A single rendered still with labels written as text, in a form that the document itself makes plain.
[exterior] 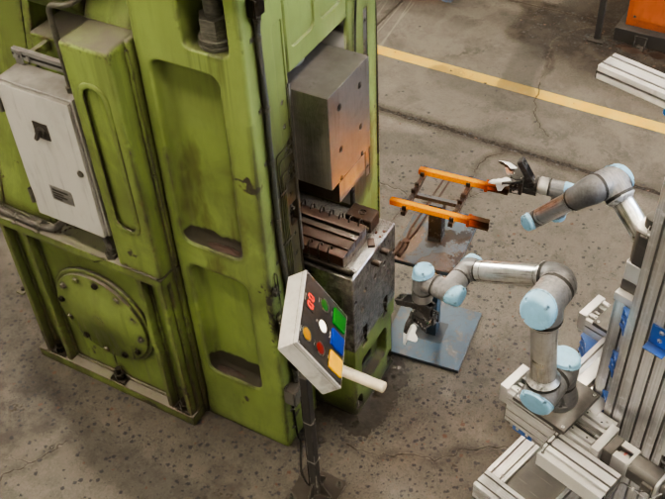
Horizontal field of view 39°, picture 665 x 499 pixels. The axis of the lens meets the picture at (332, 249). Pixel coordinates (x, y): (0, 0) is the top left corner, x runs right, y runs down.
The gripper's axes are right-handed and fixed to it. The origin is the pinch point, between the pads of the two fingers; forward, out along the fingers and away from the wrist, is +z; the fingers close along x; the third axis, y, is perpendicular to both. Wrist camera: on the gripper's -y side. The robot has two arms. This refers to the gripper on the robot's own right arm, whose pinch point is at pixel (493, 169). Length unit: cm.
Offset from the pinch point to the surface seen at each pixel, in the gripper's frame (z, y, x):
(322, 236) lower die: 52, 2, -62
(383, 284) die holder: 32, 37, -47
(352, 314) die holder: 35, 29, -74
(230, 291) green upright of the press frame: 80, 16, -92
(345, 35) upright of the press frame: 51, -74, -34
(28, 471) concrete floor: 160, 101, -156
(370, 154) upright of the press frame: 50, -6, -16
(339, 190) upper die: 40, -32, -70
